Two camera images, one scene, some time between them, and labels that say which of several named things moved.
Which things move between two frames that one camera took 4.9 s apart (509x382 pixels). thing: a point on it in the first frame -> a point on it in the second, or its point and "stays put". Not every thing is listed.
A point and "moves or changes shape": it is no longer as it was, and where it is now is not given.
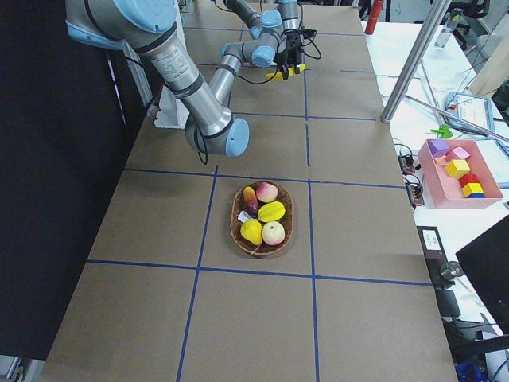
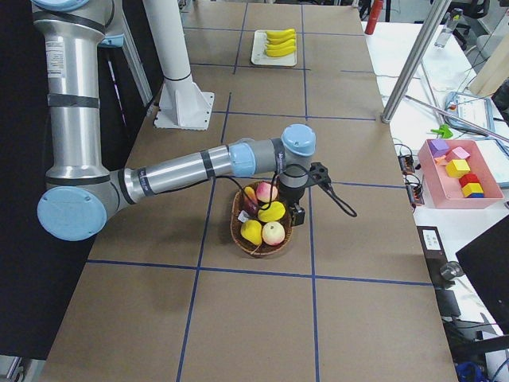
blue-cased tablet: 473,109 stays put
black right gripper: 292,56 -> 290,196
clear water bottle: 448,27 stays put
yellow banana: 277,76 moves or changes shape
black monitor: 486,260 stays put
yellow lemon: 252,230 stays put
